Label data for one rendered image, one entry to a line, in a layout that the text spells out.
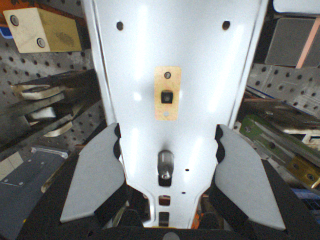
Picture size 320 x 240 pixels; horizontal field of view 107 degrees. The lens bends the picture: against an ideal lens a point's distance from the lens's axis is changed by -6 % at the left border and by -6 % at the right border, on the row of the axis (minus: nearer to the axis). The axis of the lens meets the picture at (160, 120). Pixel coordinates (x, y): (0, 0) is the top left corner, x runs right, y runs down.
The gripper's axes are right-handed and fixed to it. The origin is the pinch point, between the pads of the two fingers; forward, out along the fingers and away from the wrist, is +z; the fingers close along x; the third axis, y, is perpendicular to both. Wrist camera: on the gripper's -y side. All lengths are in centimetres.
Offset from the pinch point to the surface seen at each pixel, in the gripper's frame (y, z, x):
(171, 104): 1.2, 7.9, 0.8
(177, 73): -3.2, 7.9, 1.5
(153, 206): 31.3, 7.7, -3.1
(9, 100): 12, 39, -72
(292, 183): 163, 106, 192
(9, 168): 154, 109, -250
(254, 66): -1.2, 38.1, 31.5
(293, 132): 3.4, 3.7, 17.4
